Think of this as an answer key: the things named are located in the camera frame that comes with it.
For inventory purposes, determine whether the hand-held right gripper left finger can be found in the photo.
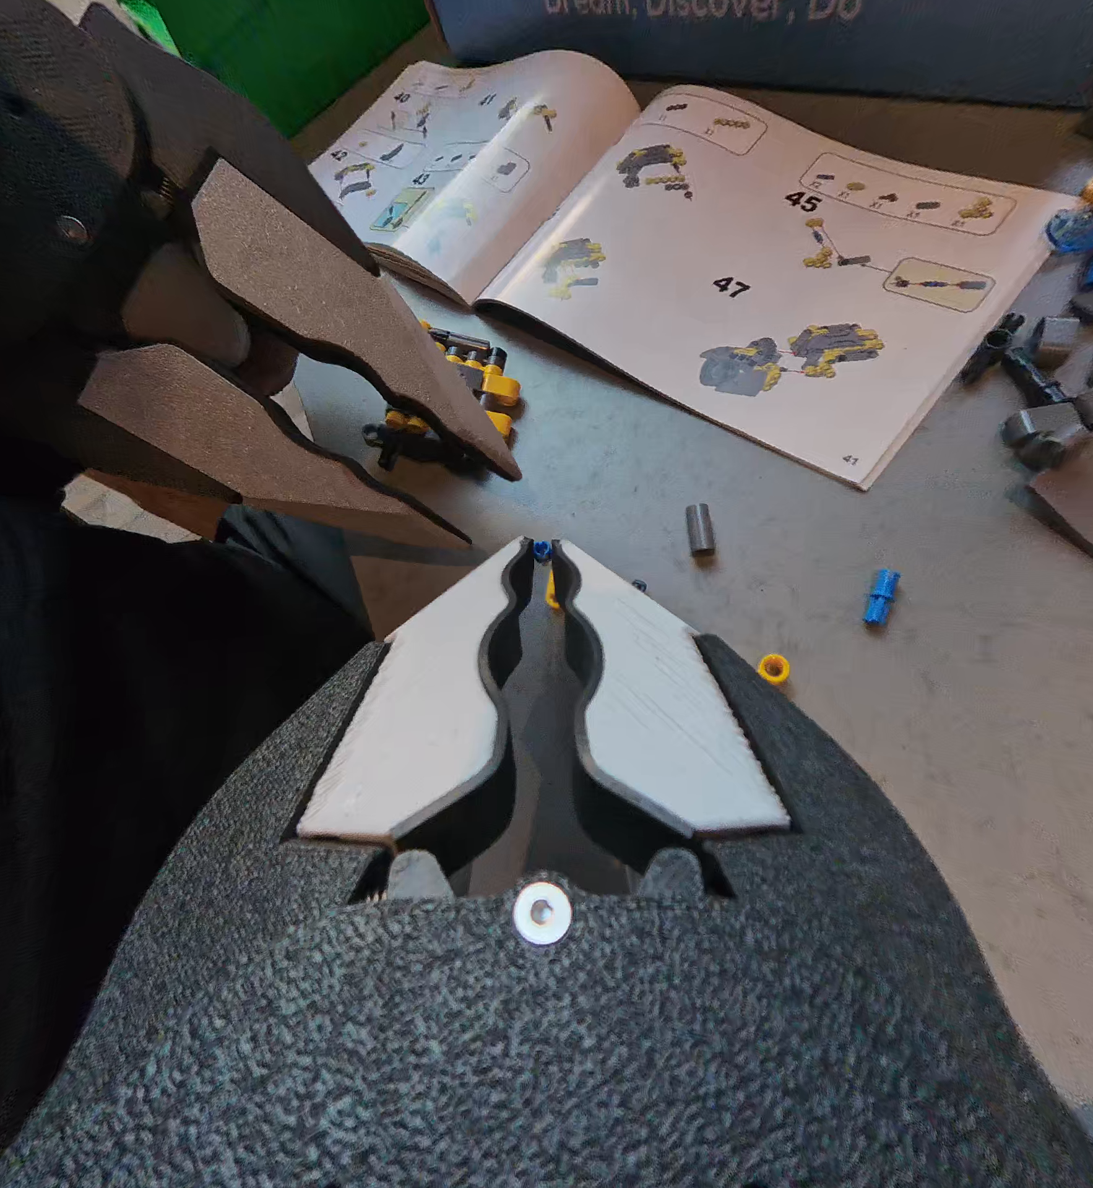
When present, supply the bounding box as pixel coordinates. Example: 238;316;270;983
296;536;529;873

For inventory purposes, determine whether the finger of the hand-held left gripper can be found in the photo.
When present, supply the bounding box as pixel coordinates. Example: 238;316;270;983
190;157;524;483
77;343;474;551

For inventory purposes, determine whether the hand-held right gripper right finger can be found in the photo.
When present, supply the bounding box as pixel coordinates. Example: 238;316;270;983
550;539;791;878

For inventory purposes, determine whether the yellow grey toy brick assembly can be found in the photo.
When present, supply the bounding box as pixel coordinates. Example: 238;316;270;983
362;320;524;469

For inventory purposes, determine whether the green plastic bin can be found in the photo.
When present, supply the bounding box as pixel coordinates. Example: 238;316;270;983
151;0;432;141

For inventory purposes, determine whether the open instruction booklet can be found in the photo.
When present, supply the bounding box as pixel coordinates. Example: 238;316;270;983
310;50;1082;491

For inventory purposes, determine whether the black toy axle connector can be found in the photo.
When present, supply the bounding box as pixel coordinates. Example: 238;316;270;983
961;313;1025;386

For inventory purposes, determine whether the dark blue cardboard box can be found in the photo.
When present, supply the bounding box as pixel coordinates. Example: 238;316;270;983
426;0;1093;108

